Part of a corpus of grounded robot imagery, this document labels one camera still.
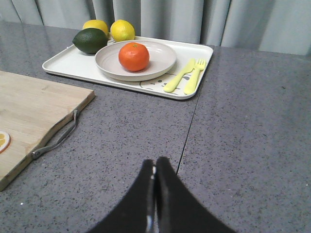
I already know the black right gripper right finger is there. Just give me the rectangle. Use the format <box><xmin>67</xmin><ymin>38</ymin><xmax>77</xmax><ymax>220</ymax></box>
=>
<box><xmin>156</xmin><ymin>157</ymin><xmax>234</xmax><ymax>233</ymax></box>

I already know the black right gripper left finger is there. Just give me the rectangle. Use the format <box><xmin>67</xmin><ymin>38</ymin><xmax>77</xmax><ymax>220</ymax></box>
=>
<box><xmin>89</xmin><ymin>159</ymin><xmax>156</xmax><ymax>233</ymax></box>

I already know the beige round plate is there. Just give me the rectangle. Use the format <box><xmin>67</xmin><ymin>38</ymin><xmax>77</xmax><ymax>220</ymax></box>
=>
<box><xmin>95</xmin><ymin>40</ymin><xmax>177</xmax><ymax>82</ymax></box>

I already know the orange mandarin fruit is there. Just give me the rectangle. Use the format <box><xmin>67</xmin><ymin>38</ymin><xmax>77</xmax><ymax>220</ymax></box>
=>
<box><xmin>118</xmin><ymin>42</ymin><xmax>150</xmax><ymax>71</ymax></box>

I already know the white rectangular tray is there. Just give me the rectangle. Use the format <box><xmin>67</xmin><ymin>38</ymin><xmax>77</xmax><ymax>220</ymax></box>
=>
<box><xmin>42</xmin><ymin>36</ymin><xmax>213</xmax><ymax>100</ymax></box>

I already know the yellow plastic fork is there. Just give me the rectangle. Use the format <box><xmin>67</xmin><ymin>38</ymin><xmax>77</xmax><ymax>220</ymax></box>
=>
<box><xmin>184</xmin><ymin>59</ymin><xmax>207</xmax><ymax>95</ymax></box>

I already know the yellow plastic knife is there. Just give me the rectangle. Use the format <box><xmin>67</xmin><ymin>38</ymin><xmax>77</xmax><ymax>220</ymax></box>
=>
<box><xmin>163</xmin><ymin>58</ymin><xmax>195</xmax><ymax>93</ymax></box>

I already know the orange slice toy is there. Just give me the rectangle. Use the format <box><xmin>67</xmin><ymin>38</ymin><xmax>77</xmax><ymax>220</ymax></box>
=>
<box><xmin>0</xmin><ymin>131</ymin><xmax>11</xmax><ymax>153</ymax></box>

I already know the wooden cutting board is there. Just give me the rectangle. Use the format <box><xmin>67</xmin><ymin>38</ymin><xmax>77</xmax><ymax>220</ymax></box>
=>
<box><xmin>0</xmin><ymin>71</ymin><xmax>95</xmax><ymax>190</ymax></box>

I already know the green lime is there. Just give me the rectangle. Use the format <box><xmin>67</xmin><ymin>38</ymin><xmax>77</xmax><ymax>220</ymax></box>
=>
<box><xmin>72</xmin><ymin>28</ymin><xmax>108</xmax><ymax>54</ymax></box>

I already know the yellow lemon right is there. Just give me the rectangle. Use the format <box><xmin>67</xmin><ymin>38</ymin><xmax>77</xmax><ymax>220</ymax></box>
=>
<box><xmin>110</xmin><ymin>19</ymin><xmax>135</xmax><ymax>42</ymax></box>

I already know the yellow lemon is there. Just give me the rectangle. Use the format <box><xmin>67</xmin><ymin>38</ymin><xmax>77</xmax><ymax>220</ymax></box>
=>
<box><xmin>110</xmin><ymin>19</ymin><xmax>135</xmax><ymax>42</ymax></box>
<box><xmin>82</xmin><ymin>19</ymin><xmax>109</xmax><ymax>36</ymax></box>

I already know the yellow lemon left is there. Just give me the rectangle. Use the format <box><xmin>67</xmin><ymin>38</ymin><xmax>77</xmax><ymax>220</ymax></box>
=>
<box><xmin>82</xmin><ymin>19</ymin><xmax>109</xmax><ymax>36</ymax></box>

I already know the grey curtain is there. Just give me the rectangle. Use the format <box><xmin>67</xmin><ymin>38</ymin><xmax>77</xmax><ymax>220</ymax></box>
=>
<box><xmin>0</xmin><ymin>0</ymin><xmax>311</xmax><ymax>56</ymax></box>

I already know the metal cutting board handle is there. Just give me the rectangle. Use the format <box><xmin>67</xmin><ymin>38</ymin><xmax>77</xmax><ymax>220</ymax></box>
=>
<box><xmin>31</xmin><ymin>109</ymin><xmax>80</xmax><ymax>160</ymax></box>

